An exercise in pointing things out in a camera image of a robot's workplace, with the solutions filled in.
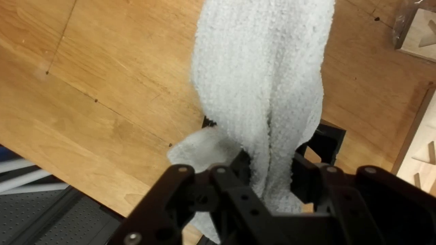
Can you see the white terry cloth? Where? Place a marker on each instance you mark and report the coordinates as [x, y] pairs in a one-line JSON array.
[[259, 69]]

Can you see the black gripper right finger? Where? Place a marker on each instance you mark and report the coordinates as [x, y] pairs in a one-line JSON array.
[[372, 209]]

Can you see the black perforated box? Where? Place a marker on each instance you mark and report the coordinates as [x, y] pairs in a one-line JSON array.
[[328, 137]]

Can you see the empty wooden shape board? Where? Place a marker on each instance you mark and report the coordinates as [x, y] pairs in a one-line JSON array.
[[420, 150]]

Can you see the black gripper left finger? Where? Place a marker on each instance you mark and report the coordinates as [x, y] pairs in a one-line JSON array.
[[181, 209]]

